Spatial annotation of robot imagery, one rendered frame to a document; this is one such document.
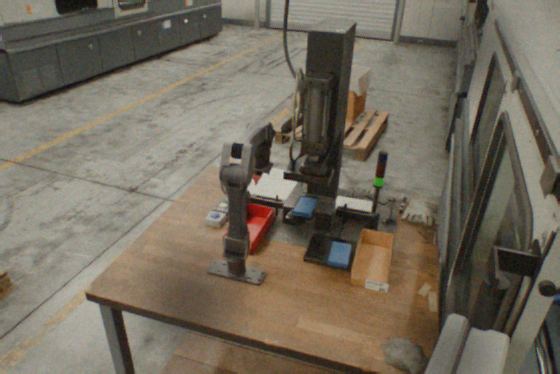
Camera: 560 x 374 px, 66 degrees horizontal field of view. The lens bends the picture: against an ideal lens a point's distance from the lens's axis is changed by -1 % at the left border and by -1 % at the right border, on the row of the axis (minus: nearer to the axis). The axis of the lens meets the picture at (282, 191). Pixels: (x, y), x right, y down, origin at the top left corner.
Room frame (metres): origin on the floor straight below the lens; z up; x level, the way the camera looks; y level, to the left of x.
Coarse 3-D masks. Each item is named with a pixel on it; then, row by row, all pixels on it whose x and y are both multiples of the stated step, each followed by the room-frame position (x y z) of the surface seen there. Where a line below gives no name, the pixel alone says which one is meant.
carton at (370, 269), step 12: (360, 240) 1.29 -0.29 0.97; (372, 240) 1.35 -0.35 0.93; (384, 240) 1.34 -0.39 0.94; (360, 252) 1.30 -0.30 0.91; (372, 252) 1.30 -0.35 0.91; (384, 252) 1.30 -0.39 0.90; (360, 264) 1.23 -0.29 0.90; (372, 264) 1.23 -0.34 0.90; (384, 264) 1.23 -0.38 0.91; (360, 276) 1.16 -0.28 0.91; (372, 276) 1.16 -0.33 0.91; (384, 276) 1.17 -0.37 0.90; (372, 288) 1.10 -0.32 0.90; (384, 288) 1.09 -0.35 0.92
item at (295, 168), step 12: (312, 156) 1.48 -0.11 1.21; (324, 156) 1.55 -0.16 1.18; (288, 168) 1.51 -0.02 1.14; (300, 168) 1.45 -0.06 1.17; (312, 168) 1.44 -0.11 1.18; (324, 168) 1.49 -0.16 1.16; (288, 180) 1.47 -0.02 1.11; (300, 180) 1.46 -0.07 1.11; (312, 180) 1.45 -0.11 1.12; (324, 180) 1.44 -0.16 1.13
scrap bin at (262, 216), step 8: (248, 208) 1.53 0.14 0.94; (256, 208) 1.52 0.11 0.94; (264, 208) 1.51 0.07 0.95; (272, 208) 1.49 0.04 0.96; (248, 216) 1.51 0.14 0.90; (256, 216) 1.52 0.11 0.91; (264, 216) 1.51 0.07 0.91; (272, 216) 1.48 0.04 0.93; (248, 224) 1.45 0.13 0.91; (256, 224) 1.46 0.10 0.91; (264, 224) 1.39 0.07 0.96; (256, 232) 1.40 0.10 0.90; (264, 232) 1.39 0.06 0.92; (256, 240) 1.30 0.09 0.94; (256, 248) 1.30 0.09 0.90
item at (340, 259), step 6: (336, 246) 1.30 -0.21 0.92; (342, 246) 1.31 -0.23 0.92; (348, 246) 1.31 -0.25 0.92; (330, 252) 1.27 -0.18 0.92; (336, 252) 1.27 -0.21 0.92; (342, 252) 1.27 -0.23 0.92; (348, 252) 1.27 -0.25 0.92; (330, 258) 1.23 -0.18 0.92; (336, 258) 1.23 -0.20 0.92; (342, 258) 1.23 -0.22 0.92; (330, 264) 1.20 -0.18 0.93; (336, 264) 1.19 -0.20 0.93; (342, 264) 1.18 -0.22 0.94
